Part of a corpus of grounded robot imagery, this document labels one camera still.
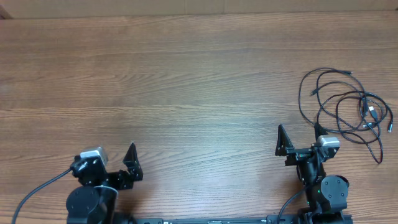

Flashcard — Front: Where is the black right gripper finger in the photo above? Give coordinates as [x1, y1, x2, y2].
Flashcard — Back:
[275, 124, 294, 156]
[314, 123, 328, 140]

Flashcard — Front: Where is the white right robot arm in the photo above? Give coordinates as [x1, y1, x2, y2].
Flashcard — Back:
[275, 123, 353, 223]

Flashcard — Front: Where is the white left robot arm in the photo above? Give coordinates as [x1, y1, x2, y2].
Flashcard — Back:
[66, 143, 143, 224]

